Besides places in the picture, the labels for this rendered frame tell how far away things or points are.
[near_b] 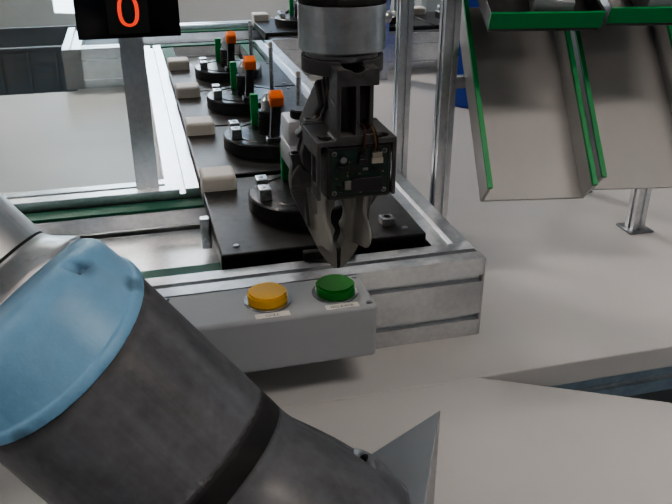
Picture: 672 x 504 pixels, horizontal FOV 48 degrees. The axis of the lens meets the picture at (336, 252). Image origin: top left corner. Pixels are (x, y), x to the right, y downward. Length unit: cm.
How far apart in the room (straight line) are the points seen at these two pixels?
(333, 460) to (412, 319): 47
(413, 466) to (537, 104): 65
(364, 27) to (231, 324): 30
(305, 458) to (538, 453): 39
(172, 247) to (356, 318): 33
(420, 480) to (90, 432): 18
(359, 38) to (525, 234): 61
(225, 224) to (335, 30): 36
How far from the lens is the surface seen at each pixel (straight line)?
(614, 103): 109
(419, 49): 223
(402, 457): 49
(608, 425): 81
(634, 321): 100
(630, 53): 114
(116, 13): 98
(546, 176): 98
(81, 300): 38
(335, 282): 78
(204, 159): 115
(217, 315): 75
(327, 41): 64
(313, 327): 76
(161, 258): 98
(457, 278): 88
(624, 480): 76
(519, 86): 103
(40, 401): 38
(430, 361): 86
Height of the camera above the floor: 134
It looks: 26 degrees down
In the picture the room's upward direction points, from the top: straight up
